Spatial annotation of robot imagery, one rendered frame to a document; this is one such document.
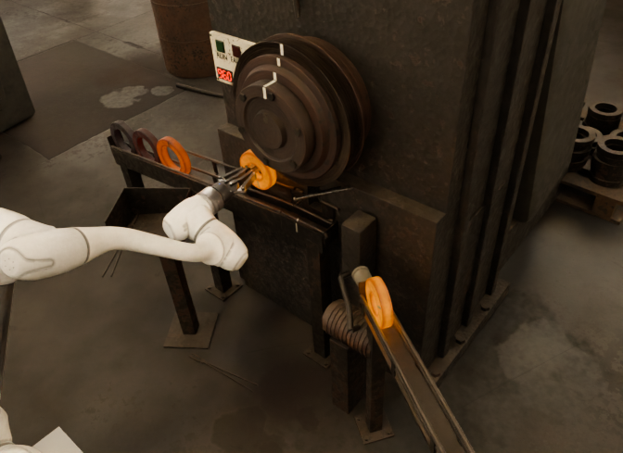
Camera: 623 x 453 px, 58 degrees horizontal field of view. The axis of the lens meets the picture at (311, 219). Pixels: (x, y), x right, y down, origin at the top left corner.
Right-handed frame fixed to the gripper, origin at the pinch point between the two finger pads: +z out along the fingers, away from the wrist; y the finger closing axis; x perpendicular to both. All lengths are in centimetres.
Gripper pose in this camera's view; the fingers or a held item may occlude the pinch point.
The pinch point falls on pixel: (257, 166)
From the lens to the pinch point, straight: 201.4
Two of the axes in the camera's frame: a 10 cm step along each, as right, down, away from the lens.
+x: -0.8, -7.4, -6.7
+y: 7.7, 3.7, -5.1
